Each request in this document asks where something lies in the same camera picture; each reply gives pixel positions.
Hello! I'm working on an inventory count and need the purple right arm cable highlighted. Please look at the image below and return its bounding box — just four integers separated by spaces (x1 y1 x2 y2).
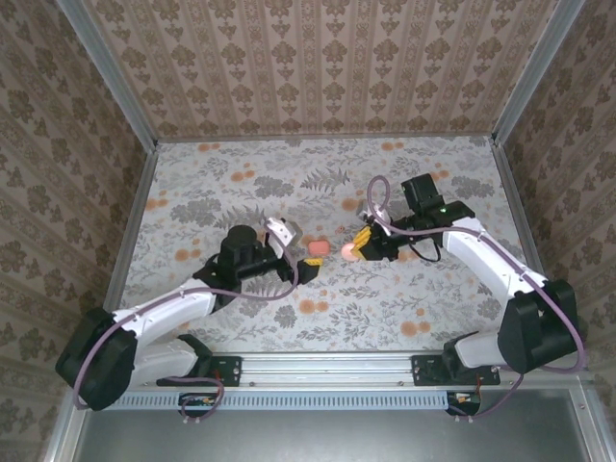
367 175 588 424

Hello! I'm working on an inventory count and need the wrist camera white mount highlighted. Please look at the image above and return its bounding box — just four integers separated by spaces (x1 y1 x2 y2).
355 199 389 227
263 217 303 251

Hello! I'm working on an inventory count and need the aluminium back rail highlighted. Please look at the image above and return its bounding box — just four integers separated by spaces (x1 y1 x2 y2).
156 134 497 144

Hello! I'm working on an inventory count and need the aluminium corner post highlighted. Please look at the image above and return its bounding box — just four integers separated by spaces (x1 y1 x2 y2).
56 0 160 154
491 0 586 145

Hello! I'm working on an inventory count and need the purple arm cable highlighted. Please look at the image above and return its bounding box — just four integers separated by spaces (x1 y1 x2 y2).
71 218 300 427
367 175 588 424

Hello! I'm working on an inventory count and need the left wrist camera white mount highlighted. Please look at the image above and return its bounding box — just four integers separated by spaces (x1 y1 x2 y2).
263 217 303 251

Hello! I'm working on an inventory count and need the black electronics box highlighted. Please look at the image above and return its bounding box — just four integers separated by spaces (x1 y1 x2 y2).
445 390 482 416
178 392 218 418

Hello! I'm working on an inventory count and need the aluminium side rail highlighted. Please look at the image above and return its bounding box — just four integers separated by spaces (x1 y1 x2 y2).
90 143 160 352
490 139 569 350

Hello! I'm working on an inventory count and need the aluminium base beam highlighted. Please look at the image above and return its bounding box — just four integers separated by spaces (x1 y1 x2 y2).
70 350 592 389

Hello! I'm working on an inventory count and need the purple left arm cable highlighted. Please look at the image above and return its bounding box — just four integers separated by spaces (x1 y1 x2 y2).
71 218 300 427

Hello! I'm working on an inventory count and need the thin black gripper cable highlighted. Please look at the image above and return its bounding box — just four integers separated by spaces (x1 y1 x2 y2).
407 239 443 264

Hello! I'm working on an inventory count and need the grey slotted cable duct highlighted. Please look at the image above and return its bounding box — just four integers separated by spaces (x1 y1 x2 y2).
88 390 477 411

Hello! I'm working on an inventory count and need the grey sheet metal panel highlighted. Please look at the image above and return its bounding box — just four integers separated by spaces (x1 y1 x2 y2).
40 384 616 462

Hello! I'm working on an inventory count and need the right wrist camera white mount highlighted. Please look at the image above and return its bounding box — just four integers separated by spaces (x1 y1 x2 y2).
355 199 389 227

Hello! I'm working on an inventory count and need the floral patterned table cover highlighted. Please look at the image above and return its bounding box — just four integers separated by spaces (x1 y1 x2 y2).
108 136 559 352

